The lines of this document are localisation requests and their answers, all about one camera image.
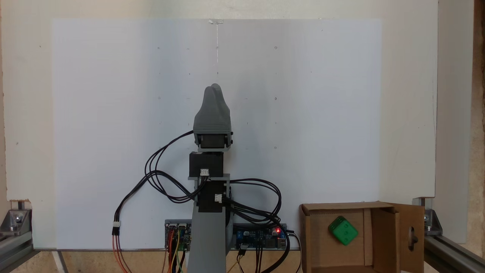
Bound red orange wire bundle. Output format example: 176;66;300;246
112;227;175;273

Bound aluminium frame profile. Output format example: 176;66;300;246
424;235;485;273
0;231;35;273

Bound black gripper motor cable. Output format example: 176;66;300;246
145;131;207;204

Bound green dice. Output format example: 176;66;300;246
328;216;359;246

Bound yellow wire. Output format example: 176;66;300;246
169;227;181;273

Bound circuit board with coloured wires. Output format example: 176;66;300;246
165;220;192;251

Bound thin black power cable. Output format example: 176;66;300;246
286;229;302;273

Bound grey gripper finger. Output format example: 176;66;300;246
214;85;229;116
197;85;216;116

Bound black cable with white connector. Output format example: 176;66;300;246
112;171;197;237

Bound metal corner bracket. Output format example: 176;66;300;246
0;208;33;234
413;197;443;236

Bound white paper sheet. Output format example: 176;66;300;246
217;18;382;251
51;18;218;251

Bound black arm motor cable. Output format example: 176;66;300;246
224;178;283;228

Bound brown cardboard box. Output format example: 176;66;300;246
299;201;425;273

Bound blue circuit board red LED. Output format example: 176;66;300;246
232;224;288;250

